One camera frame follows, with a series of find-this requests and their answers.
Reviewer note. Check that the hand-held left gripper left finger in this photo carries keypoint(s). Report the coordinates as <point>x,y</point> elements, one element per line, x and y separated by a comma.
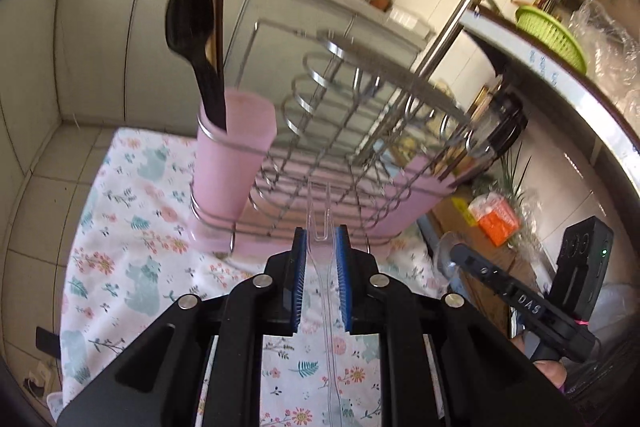
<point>300,267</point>

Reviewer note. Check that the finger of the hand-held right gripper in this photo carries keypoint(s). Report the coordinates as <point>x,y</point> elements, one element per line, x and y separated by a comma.
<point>485,269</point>

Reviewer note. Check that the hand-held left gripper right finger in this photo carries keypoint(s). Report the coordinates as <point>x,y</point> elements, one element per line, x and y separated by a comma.
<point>342,267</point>

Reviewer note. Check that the clear plastic fork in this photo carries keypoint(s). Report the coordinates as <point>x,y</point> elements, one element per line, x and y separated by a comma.
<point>320,252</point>

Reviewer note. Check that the clear plastic spoon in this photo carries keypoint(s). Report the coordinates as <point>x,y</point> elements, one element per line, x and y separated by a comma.
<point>444,252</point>

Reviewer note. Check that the pink utensil cup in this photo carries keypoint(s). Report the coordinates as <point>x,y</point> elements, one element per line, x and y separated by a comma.
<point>225,177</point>

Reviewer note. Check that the black plastic spoon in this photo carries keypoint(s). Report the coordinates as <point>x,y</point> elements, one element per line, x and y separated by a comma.
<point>189,17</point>

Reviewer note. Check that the person's right hand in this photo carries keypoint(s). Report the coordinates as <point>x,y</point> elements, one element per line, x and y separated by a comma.
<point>550,372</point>

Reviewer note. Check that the cardboard box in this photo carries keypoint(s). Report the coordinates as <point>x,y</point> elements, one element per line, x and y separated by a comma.
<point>480,267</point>

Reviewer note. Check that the orange packet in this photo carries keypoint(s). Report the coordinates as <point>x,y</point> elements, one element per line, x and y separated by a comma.
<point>500,219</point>

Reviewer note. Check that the green leafy plant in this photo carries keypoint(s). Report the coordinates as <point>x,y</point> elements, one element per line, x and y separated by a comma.
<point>510,177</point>

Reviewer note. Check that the pink drip tray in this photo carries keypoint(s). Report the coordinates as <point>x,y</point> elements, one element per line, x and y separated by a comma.
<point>430,187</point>

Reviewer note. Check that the dark container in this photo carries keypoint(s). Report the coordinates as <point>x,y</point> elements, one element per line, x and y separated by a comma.
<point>500,124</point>

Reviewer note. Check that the floral bear print cloth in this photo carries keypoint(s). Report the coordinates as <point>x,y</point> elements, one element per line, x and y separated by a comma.
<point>125,217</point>

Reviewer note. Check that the steel shelf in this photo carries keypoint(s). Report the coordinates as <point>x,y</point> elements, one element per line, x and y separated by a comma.
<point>550,74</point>

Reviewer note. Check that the clear plastic bag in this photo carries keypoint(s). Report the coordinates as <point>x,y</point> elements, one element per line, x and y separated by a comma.
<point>610,52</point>

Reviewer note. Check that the green plastic basket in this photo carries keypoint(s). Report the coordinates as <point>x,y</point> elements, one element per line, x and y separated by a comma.
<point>550,32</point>

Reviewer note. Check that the white kitchen cabinet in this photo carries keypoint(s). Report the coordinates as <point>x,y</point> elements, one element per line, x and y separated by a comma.
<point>100,32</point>

